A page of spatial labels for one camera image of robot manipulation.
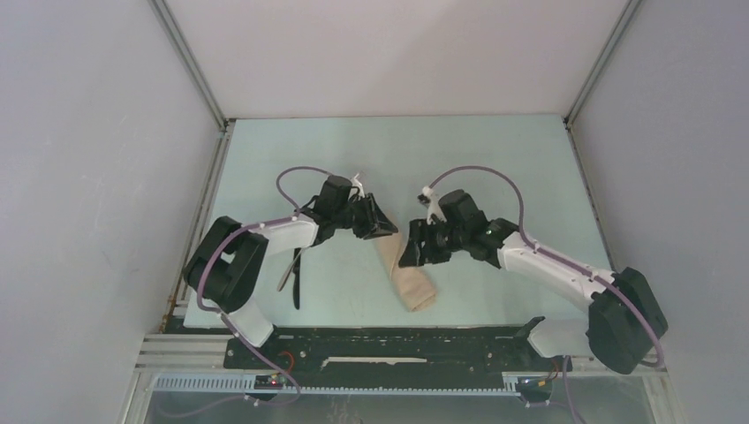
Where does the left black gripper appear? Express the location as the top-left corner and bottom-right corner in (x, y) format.
(333, 193), (397, 240)

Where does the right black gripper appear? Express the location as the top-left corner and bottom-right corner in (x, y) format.
(398, 218), (467, 269)

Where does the beige cloth napkin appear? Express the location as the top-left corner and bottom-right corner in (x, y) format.
(374, 233), (437, 313)

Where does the black knife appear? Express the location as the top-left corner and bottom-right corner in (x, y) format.
(291, 248), (302, 310)

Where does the silver fork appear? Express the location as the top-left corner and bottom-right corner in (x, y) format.
(276, 248), (305, 292)

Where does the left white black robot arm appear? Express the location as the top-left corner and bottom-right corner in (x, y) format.
(182, 193), (398, 368)

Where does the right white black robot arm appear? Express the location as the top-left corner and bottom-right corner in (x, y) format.
(398, 218), (669, 375)

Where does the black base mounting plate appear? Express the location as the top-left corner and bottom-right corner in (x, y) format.
(223, 318), (571, 389)

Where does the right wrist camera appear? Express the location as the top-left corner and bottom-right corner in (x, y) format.
(418, 186), (488, 232)

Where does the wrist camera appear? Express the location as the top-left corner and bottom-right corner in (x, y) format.
(418, 186), (488, 232)
(313, 175), (363, 216)

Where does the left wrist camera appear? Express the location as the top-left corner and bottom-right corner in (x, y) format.
(313, 175), (363, 216)

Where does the white slotted cable duct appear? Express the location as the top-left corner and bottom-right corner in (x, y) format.
(152, 373), (520, 397)

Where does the aluminium frame rail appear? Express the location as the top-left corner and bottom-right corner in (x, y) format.
(135, 334), (668, 377)

